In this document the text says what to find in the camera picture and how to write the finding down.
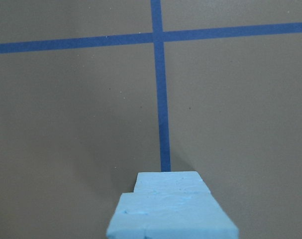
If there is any blue foam block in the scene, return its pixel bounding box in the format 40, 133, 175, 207
133, 171, 210, 193
106, 192, 239, 239

